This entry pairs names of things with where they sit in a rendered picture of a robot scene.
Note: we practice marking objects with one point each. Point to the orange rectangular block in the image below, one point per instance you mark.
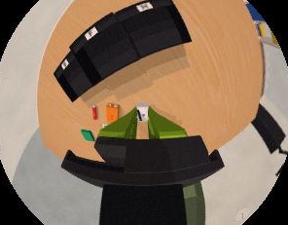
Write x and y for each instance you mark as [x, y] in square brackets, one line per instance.
[112, 112]

